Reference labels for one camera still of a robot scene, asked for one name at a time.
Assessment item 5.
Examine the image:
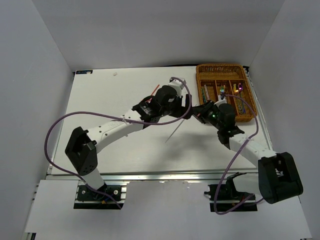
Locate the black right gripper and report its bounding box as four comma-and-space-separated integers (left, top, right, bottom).
192, 100, 224, 131

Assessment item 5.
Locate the gold ornate rainbow spoon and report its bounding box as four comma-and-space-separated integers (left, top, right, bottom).
232, 83, 242, 115

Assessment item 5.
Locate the silver chopstick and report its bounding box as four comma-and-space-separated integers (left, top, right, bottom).
164, 119, 185, 144

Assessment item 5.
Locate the purple iridescent spoon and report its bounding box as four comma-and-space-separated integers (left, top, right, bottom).
238, 82, 246, 114

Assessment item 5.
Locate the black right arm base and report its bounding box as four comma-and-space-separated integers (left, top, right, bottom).
204, 172, 258, 213

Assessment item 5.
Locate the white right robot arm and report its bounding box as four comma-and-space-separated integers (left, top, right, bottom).
192, 101, 304, 204

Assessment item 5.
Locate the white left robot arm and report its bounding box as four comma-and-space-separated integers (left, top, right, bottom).
64, 79, 191, 200

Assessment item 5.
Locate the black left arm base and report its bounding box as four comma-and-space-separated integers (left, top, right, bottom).
73, 184, 124, 210

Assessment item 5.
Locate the woven wicker cutlery tray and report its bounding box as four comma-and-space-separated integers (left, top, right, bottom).
195, 63, 258, 122

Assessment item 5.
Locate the blue table label sticker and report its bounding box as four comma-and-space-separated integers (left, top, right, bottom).
75, 69, 93, 75

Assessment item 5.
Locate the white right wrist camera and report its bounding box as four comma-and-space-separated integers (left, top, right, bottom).
214, 95, 228, 107

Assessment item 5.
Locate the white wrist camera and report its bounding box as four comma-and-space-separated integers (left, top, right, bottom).
168, 77, 187, 98
214, 95, 228, 107

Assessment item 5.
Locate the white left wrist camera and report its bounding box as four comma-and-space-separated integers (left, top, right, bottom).
168, 77, 187, 98

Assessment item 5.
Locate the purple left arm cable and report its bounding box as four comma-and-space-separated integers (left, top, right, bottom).
44, 77, 193, 210

